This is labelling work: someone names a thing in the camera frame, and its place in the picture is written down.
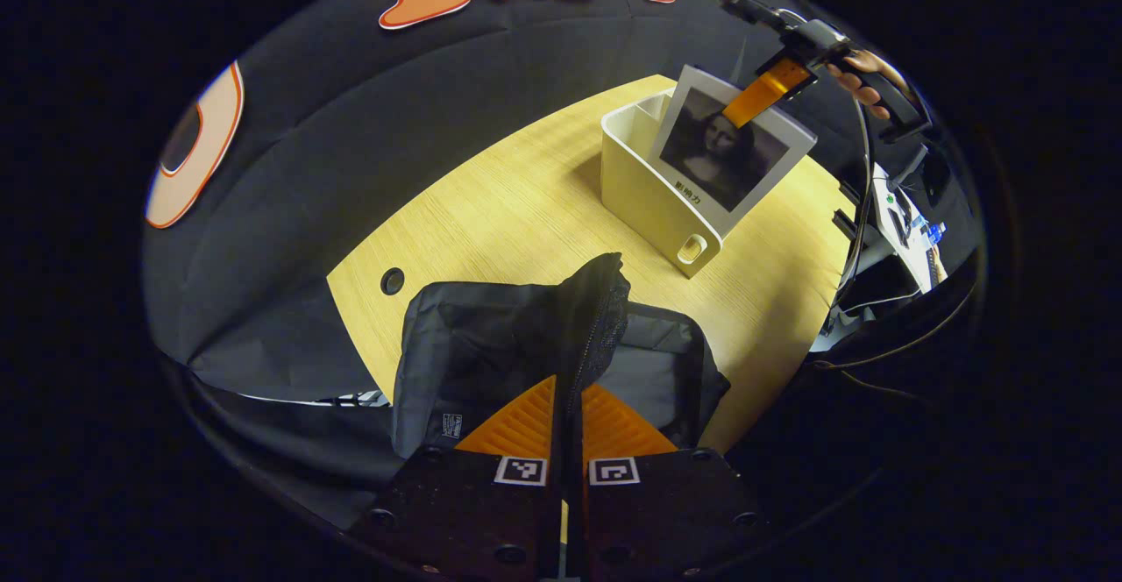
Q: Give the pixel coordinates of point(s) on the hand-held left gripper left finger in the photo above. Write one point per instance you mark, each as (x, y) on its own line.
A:
(473, 512)

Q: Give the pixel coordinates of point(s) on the white side desk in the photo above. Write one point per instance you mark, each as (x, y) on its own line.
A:
(903, 223)

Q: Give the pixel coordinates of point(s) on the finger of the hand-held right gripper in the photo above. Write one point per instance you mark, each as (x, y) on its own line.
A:
(763, 95)

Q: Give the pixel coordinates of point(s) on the white bookshelf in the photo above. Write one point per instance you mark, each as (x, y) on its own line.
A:
(640, 188)

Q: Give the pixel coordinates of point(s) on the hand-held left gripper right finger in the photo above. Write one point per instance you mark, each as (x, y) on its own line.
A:
(666, 512)

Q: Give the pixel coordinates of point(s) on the white portrait cover book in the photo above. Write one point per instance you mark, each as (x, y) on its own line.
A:
(727, 161)

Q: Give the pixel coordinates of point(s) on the black schoolbag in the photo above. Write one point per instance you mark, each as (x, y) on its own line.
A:
(491, 345)

